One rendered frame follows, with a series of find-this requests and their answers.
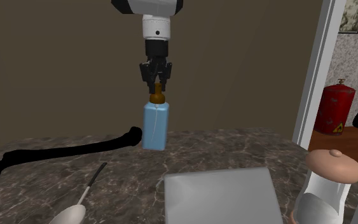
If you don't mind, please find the framed wall picture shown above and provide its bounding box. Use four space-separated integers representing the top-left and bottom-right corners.
338 0 358 34

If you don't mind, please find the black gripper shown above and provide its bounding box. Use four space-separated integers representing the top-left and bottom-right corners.
139 38 173 95

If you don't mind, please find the white jar with tan lid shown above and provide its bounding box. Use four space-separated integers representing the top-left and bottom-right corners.
289 148 358 224

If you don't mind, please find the white spoon with black handle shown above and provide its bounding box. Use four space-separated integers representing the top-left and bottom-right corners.
48 161 109 224

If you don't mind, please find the blue bottle with brown pump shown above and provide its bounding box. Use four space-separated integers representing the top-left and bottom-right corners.
141 82 170 151

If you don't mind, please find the black bone-shaped long object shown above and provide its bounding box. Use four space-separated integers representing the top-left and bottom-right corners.
0 126 144 179

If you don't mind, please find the white door frame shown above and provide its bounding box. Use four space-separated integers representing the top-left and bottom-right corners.
291 0 347 150

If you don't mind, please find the grey flat box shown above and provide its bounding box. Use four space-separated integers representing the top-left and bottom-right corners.
163 167 284 224

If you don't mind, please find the red gas cylinder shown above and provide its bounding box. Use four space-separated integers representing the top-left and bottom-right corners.
313 78 357 137

